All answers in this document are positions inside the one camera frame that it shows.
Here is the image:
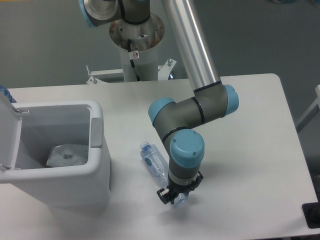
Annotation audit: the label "black cable on pedestal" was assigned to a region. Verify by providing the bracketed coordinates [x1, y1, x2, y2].
[126, 38, 141, 82]

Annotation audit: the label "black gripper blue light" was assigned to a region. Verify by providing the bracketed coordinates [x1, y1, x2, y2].
[156, 171, 204, 205]

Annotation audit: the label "clear crushed plastic bottle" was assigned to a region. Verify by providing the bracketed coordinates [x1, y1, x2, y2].
[139, 141, 189, 210]

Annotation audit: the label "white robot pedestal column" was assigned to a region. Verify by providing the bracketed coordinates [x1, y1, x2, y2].
[109, 13, 165, 75]

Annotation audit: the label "white frame at right edge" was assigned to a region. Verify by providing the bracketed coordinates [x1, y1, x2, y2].
[295, 85, 320, 133]

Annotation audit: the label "white plastic wrapper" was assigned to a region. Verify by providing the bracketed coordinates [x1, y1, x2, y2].
[46, 143, 89, 168]

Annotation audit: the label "white plastic trash can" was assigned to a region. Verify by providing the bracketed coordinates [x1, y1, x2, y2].
[0, 97, 111, 207]

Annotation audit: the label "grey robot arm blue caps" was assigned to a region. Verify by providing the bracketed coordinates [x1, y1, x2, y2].
[78, 0, 239, 204]

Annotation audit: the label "black clamp at table edge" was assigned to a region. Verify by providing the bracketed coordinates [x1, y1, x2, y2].
[302, 202, 320, 229]

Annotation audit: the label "blue object behind lid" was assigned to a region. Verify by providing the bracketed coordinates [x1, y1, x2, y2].
[0, 85, 17, 103]

